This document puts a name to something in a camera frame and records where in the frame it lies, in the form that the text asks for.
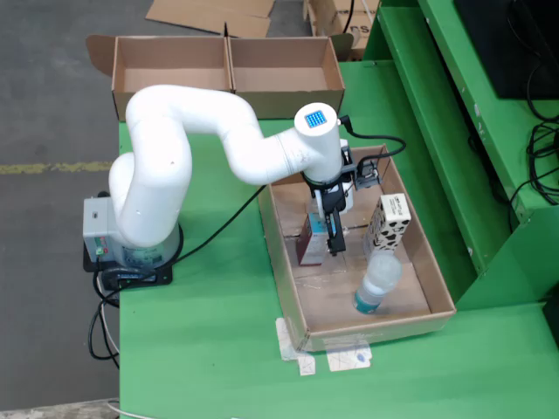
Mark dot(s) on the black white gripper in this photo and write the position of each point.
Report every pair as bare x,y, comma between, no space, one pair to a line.
334,194

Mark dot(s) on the red box silver top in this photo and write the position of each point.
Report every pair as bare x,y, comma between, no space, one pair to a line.
312,249

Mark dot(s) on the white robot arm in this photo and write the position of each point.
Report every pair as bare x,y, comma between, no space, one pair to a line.
148,187

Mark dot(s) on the cow print hand cream box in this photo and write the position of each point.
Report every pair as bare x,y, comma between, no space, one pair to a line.
386,231

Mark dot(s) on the shallow cardboard tray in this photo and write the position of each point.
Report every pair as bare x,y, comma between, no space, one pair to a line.
393,301

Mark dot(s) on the grey robot control box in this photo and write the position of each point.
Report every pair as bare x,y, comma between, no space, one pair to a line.
94,227

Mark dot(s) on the empty cardboard box with flaps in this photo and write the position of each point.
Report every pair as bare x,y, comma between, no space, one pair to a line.
209,13

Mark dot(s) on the plastic bottle teal label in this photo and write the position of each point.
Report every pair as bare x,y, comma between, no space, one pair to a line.
377,279

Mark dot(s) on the white tape patch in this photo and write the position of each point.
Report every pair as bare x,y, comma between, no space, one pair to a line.
349,360
290,349

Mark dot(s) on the green metal shelf unit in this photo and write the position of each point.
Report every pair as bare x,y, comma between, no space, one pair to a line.
436,131

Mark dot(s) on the stack of shipping cartons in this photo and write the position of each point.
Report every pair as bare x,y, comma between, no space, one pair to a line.
360,30

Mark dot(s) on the black monitor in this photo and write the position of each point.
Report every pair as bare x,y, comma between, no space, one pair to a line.
502,43

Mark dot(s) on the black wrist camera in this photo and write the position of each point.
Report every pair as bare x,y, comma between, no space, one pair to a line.
367,174

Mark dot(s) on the grey wrist mounting bracket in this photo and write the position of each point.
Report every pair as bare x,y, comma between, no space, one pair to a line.
347,163

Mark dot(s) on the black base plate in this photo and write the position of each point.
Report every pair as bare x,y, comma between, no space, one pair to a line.
161,275

